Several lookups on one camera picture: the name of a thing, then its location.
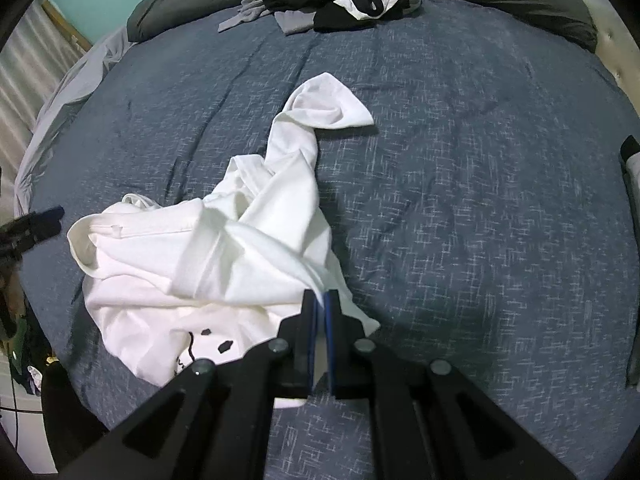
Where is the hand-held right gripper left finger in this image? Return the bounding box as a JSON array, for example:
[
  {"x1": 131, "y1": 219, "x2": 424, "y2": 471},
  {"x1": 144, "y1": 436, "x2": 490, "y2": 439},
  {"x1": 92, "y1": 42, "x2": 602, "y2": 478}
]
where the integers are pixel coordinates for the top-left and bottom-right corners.
[{"x1": 60, "y1": 289, "x2": 321, "y2": 480}]

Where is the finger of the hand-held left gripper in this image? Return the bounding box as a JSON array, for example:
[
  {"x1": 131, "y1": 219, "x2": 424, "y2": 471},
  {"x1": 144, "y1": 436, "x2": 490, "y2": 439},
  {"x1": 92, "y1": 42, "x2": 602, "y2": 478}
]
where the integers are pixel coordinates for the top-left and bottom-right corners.
[{"x1": 10, "y1": 205, "x2": 66, "y2": 253}]

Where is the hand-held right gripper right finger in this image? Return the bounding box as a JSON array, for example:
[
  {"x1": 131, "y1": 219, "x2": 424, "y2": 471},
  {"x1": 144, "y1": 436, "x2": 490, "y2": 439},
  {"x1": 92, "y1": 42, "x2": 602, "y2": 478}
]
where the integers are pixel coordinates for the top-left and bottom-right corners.
[{"x1": 322, "y1": 289, "x2": 576, "y2": 480}]

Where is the white long-sleeve shirt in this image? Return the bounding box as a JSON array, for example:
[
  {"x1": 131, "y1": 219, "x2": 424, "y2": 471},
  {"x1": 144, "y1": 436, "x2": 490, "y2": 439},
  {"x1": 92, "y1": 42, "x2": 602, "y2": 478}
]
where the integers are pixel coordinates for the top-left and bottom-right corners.
[{"x1": 66, "y1": 72, "x2": 382, "y2": 408}]

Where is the light lavender blanket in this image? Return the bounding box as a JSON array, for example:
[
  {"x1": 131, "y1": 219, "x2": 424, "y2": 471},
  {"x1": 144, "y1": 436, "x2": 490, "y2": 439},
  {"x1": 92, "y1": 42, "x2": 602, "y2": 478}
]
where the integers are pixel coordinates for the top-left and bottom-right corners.
[{"x1": 14, "y1": 25, "x2": 136, "y2": 216}]

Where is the cream curtain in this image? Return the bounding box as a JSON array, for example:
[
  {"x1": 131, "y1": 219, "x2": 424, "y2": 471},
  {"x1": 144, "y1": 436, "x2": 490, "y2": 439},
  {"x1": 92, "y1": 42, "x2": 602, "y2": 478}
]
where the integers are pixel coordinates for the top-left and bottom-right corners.
[{"x1": 0, "y1": 7, "x2": 81, "y2": 126}]

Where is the blue patterned bedspread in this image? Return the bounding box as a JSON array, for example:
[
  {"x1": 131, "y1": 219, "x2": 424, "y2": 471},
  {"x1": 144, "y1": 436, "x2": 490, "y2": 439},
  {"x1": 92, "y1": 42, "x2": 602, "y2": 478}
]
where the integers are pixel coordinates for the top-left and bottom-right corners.
[{"x1": 15, "y1": 0, "x2": 640, "y2": 480}]

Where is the wooden strip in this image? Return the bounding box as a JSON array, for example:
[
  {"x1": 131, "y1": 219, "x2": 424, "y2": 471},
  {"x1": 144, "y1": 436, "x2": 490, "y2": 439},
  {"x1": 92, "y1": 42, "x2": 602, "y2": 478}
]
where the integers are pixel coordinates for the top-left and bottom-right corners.
[{"x1": 42, "y1": 0, "x2": 95, "y2": 53}]

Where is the dark grey bolster pillow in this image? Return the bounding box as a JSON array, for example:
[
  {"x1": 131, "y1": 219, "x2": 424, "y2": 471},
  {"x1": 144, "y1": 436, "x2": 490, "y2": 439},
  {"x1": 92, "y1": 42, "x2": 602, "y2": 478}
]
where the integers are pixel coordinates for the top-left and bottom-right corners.
[{"x1": 126, "y1": 0, "x2": 601, "y2": 53}]

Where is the crumpled black garment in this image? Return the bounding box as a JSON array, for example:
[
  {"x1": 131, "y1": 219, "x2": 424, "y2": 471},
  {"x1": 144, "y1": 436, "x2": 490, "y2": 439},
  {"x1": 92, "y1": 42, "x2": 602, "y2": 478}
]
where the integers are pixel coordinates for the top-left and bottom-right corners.
[{"x1": 262, "y1": 0, "x2": 423, "y2": 33}]

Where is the cream tufted headboard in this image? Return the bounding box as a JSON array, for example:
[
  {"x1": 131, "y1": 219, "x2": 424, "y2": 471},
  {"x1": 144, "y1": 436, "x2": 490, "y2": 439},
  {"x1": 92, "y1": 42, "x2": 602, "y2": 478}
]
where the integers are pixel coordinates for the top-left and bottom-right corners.
[{"x1": 585, "y1": 0, "x2": 636, "y2": 106}]

